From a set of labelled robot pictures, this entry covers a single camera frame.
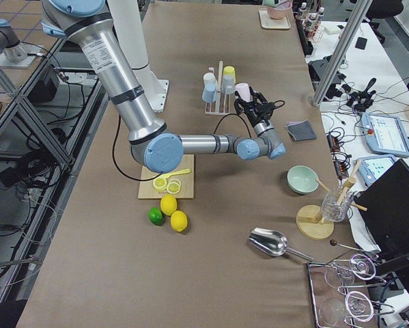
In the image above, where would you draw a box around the lower wine glass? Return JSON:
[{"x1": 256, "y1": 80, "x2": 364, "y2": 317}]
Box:
[{"x1": 318, "y1": 291, "x2": 374, "y2": 327}]

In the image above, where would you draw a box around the metal wine glass rack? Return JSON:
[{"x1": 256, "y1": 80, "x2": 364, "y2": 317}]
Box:
[{"x1": 307, "y1": 261, "x2": 395, "y2": 327}]

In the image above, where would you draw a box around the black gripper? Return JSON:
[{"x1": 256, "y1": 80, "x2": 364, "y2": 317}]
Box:
[{"x1": 234, "y1": 87, "x2": 276, "y2": 125}]

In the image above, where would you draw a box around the white cup on rack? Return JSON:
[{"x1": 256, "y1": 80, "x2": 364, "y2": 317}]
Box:
[{"x1": 203, "y1": 72, "x2": 217, "y2": 88}]

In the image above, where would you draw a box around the brown-tipped stirrer stick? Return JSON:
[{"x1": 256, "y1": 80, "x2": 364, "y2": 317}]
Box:
[{"x1": 329, "y1": 239, "x2": 361, "y2": 251}]

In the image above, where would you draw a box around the grey cup on rack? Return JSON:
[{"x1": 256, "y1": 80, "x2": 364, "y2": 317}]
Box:
[{"x1": 221, "y1": 74, "x2": 235, "y2": 95}]

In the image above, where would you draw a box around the teach pendant tablet lower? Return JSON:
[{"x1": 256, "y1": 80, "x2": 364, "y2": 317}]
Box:
[{"x1": 356, "y1": 154, "x2": 397, "y2": 187}]

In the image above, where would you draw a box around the teach pendant tablet upper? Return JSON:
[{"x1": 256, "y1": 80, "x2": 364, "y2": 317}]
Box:
[{"x1": 361, "y1": 113, "x2": 409, "y2": 158}]

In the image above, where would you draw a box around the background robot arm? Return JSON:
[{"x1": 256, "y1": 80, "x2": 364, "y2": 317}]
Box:
[{"x1": 0, "y1": 18, "x2": 27, "y2": 63}]

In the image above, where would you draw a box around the aluminium frame post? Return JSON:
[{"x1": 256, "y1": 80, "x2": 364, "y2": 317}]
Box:
[{"x1": 311, "y1": 0, "x2": 372, "y2": 107}]

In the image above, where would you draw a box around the teach pendant tablet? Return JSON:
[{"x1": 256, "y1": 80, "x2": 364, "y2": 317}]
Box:
[
  {"x1": 356, "y1": 154, "x2": 397, "y2": 187},
  {"x1": 361, "y1": 113, "x2": 409, "y2": 158}
]

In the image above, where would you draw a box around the clear glass mug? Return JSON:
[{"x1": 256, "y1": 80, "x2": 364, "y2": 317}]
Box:
[{"x1": 321, "y1": 187, "x2": 354, "y2": 222}]

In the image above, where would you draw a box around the yellow lemon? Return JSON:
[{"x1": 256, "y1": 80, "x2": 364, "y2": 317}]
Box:
[
  {"x1": 170, "y1": 210, "x2": 188, "y2": 232},
  {"x1": 160, "y1": 194, "x2": 178, "y2": 216}
]

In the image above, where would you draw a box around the yellow cup on rack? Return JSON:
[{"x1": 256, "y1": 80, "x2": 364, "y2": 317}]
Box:
[{"x1": 223, "y1": 66, "x2": 236, "y2": 79}]

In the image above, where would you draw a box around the pink plastic cup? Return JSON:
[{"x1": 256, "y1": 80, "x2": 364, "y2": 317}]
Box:
[{"x1": 235, "y1": 83, "x2": 251, "y2": 103}]

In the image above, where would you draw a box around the white cup holder rack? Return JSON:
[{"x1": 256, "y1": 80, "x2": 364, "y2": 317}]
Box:
[{"x1": 204, "y1": 60, "x2": 234, "y2": 115}]

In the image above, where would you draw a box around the yellow plastic knife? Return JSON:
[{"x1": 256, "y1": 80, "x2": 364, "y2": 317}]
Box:
[{"x1": 154, "y1": 168, "x2": 191, "y2": 179}]

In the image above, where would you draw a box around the light blue cup on rack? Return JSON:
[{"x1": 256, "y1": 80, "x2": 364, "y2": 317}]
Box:
[{"x1": 201, "y1": 83, "x2": 216, "y2": 103}]

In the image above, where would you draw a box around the green lime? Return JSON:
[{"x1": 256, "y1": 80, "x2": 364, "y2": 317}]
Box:
[{"x1": 147, "y1": 207, "x2": 165, "y2": 226}]

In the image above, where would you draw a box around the mint green bowl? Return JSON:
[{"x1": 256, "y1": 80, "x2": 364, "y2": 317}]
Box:
[{"x1": 287, "y1": 165, "x2": 319, "y2": 195}]

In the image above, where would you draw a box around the bottle rack with bottles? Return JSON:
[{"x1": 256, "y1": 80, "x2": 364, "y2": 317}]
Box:
[{"x1": 295, "y1": 1, "x2": 324, "y2": 43}]

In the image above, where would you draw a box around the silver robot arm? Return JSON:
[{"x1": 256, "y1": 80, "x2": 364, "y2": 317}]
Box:
[{"x1": 42, "y1": 1, "x2": 286, "y2": 173}]

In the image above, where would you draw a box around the wooden cutting board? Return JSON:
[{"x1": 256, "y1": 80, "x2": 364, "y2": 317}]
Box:
[{"x1": 138, "y1": 154, "x2": 195, "y2": 200}]

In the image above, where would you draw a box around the yellow lemon lower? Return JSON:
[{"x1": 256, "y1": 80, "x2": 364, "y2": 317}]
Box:
[{"x1": 170, "y1": 210, "x2": 188, "y2": 232}]

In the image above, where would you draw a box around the lemon slice right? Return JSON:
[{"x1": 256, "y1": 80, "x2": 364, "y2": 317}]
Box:
[{"x1": 166, "y1": 179, "x2": 182, "y2": 195}]

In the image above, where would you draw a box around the grey folded cloth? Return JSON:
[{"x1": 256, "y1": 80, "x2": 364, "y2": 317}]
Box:
[{"x1": 285, "y1": 120, "x2": 317, "y2": 141}]

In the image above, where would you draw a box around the metal scoop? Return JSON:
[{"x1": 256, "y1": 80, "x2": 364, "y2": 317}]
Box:
[{"x1": 248, "y1": 227, "x2": 313, "y2": 262}]

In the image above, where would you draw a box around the upper wine glass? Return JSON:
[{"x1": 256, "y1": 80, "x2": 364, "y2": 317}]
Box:
[{"x1": 324, "y1": 254, "x2": 376, "y2": 288}]

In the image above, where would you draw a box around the yellow lemon upper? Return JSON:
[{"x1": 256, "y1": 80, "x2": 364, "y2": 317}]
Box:
[{"x1": 160, "y1": 194, "x2": 178, "y2": 216}]

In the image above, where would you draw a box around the black monitor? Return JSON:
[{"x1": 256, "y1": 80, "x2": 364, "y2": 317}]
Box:
[{"x1": 356, "y1": 159, "x2": 409, "y2": 260}]

